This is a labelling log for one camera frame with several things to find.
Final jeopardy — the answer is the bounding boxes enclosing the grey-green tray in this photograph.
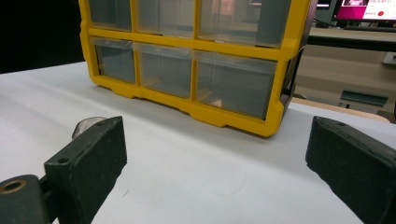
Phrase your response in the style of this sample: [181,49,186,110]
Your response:
[339,90,389,107]

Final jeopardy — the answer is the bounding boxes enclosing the dark keyboard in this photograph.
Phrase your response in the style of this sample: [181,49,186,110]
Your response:
[343,24,396,34]

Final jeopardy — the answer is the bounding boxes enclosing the clear plastic drawer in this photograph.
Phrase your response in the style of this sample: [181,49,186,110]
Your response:
[90,36,136,84]
[134,42,193,99]
[136,0,195,39]
[88,0,133,32]
[194,49,278,120]
[198,0,292,49]

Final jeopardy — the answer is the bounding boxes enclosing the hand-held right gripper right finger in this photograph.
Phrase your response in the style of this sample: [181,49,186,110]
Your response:
[305,116,396,224]

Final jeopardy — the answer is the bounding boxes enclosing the small translucent round object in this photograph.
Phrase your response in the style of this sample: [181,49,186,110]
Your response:
[72,116,106,140]

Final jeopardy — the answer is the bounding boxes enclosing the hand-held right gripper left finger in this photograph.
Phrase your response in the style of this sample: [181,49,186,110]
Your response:
[44,116,128,224]

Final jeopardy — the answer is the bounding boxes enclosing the yellow drawer cabinet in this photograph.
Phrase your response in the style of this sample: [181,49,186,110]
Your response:
[78,0,318,138]

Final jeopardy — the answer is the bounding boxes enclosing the computer monitor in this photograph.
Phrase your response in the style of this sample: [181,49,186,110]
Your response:
[334,0,396,21]

